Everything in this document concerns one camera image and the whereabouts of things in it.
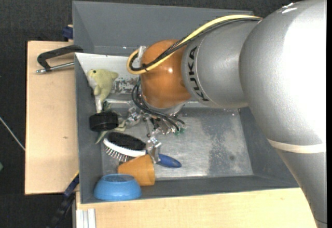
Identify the orange cup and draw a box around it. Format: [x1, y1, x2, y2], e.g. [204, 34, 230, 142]
[117, 154, 156, 187]

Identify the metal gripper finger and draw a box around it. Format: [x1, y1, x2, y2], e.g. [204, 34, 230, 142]
[146, 137, 162, 164]
[119, 108, 143, 129]

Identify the blue bowl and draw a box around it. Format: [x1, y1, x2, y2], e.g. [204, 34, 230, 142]
[93, 173, 143, 202]

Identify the yellow-green plush toy animal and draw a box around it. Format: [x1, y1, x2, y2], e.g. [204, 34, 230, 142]
[86, 69, 119, 114]

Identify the black wheel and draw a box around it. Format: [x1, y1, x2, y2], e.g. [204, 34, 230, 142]
[89, 111, 120, 132]

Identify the pale wood board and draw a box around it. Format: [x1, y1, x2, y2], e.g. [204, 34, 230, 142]
[24, 41, 80, 195]

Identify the white brush with blue handle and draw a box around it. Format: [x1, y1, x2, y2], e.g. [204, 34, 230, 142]
[103, 131, 183, 169]

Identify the grey metal bin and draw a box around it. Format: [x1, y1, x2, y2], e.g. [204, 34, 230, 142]
[72, 0, 299, 204]

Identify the metal wire coil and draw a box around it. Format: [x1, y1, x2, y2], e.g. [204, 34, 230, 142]
[103, 144, 129, 163]

